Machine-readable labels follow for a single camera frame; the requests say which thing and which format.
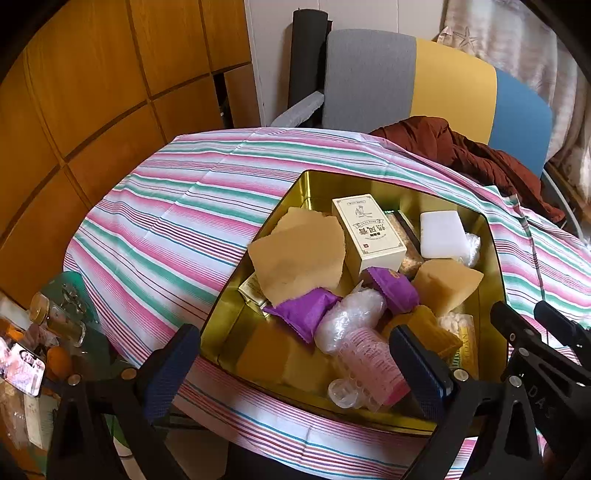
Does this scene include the purple packet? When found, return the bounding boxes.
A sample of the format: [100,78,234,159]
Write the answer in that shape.
[369,267,420,315]
[270,287,342,344]

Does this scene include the tan biscuit packet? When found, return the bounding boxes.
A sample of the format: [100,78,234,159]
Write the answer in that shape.
[388,212,426,278]

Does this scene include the pink ridged plastic tube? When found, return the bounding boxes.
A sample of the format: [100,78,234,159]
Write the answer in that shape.
[329,328,409,409]

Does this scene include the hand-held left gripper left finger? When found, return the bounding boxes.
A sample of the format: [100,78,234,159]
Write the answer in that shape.
[46,323,201,480]

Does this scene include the pack of white cotton swabs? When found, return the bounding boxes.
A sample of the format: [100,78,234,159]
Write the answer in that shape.
[436,314,476,344]

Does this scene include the clear bubble wrap bundle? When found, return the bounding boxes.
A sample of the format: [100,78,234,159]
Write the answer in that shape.
[315,290,386,354]

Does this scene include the black rolled mat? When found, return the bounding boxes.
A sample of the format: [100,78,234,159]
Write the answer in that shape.
[287,8,329,127]

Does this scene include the green white small box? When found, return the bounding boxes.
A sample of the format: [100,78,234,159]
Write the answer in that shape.
[239,272,269,310]

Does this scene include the wooden wardrobe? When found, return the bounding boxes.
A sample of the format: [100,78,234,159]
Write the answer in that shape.
[0,0,262,305]

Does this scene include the orange fruit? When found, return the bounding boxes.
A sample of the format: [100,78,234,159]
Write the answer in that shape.
[46,347,73,378]

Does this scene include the smartphone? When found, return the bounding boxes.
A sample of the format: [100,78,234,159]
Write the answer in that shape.
[7,342,47,398]

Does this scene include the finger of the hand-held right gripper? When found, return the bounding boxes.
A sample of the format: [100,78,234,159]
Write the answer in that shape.
[490,301,591,467]
[534,301,591,365]

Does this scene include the rust brown garment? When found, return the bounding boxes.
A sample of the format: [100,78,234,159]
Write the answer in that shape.
[369,116,566,223]

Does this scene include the yellow sponge slab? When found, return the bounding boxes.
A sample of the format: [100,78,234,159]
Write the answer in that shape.
[235,330,333,384]

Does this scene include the small amber glass bottle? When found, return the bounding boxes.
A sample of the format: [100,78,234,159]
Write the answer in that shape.
[28,293,51,324]

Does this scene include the gold tin box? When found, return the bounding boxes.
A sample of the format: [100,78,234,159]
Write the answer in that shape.
[199,169,509,437]

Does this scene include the eyeglasses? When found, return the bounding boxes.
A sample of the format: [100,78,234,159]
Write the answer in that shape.
[58,282,89,315]

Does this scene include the wooden side shelf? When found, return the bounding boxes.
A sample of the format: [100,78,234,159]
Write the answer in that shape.
[547,159,591,227]

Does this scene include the clear glass jar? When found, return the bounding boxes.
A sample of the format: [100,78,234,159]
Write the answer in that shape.
[46,307,87,347]

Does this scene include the pale patterned curtain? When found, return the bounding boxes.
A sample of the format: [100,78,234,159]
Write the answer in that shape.
[436,0,591,204]

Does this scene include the grey yellow blue chair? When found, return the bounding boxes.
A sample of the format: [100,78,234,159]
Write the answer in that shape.
[270,28,583,232]

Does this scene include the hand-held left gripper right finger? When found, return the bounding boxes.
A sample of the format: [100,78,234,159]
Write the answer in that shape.
[389,324,548,480]

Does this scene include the cream carton box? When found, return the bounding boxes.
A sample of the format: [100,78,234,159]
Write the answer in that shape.
[331,195,407,282]

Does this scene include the clear plastic bag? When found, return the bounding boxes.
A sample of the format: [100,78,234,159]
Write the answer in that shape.
[462,233,481,268]

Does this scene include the tan wedge sponge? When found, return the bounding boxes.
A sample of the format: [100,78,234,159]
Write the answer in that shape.
[411,259,484,317]

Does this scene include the white foam block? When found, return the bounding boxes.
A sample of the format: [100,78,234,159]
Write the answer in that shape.
[419,210,469,259]

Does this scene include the pink green striped tablecloth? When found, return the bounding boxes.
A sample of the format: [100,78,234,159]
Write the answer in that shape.
[62,127,591,480]

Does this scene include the paper leaflet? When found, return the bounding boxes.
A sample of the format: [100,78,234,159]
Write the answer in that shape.
[23,394,61,450]

